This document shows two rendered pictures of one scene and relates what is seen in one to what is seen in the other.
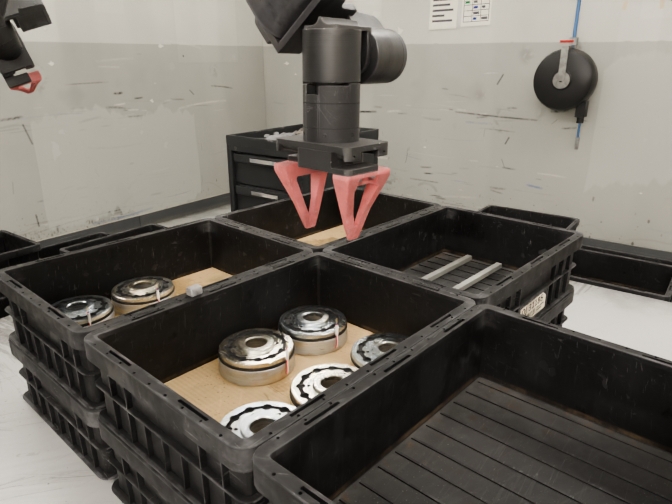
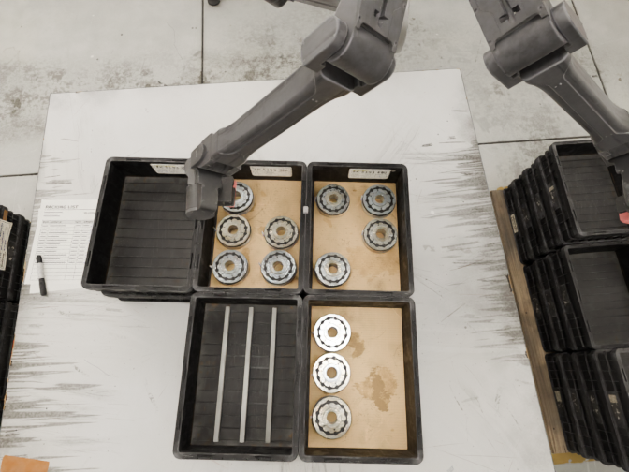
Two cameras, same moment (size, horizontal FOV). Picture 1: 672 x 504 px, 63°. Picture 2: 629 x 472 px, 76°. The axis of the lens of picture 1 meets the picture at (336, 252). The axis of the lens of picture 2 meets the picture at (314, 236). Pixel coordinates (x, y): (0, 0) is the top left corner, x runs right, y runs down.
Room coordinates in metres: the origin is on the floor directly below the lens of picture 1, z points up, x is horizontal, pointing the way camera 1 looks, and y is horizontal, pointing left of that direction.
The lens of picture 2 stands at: (1.01, -0.08, 2.00)
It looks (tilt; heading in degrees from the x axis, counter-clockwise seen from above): 72 degrees down; 138
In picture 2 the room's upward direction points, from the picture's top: 2 degrees clockwise
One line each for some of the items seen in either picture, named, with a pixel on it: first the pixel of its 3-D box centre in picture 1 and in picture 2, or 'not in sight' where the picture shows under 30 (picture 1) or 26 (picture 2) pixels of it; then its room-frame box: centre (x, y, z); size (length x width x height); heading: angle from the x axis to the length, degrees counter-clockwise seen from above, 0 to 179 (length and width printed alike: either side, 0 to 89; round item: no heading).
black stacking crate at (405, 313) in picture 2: (332, 238); (357, 374); (1.10, 0.01, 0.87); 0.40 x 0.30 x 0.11; 138
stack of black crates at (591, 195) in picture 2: not in sight; (566, 206); (1.24, 1.22, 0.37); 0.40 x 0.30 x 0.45; 144
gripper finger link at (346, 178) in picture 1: (343, 193); not in sight; (0.55, -0.01, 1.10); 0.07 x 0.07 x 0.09; 47
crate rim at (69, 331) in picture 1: (162, 267); (358, 227); (0.81, 0.28, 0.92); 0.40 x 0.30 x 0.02; 138
